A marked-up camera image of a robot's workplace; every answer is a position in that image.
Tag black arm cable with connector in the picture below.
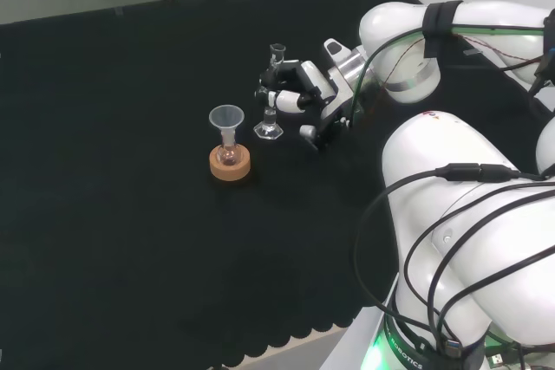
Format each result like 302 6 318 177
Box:
353 162 555 356

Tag cork ring stand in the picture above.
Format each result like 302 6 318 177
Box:
209 144 252 183

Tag clear plastic funnel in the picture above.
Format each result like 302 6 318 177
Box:
208 104 245 146

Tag clear glass graduated cylinder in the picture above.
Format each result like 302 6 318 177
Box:
252 43 285 142

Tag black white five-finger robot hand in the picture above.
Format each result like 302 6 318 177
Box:
253 38 369 153

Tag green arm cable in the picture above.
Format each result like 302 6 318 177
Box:
349 25 548 122

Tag small round-bottom glass flask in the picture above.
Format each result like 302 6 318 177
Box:
216 138 241 167

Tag black bench cloth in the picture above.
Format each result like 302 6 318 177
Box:
0 0 555 367

